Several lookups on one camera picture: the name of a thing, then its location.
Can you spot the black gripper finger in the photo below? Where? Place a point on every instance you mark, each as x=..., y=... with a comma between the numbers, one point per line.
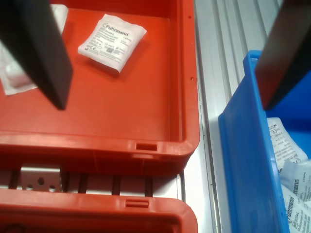
x=36, y=48
x=286, y=53

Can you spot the white Fuhrmann bandage packet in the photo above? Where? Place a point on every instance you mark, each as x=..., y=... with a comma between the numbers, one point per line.
x=281, y=140
x=111, y=41
x=300, y=174
x=295, y=211

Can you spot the large clear blister medical pack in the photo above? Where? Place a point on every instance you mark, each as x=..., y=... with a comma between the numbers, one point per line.
x=14, y=77

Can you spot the white paper medical packet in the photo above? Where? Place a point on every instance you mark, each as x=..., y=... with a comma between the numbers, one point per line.
x=59, y=17

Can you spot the red plastic crate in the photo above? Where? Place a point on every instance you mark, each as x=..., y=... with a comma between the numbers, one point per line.
x=73, y=206
x=109, y=102

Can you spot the blue plastic storage bin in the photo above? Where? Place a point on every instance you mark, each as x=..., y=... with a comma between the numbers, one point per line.
x=247, y=157

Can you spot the aluminium angle bracket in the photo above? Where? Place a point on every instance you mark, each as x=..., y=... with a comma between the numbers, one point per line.
x=39, y=174

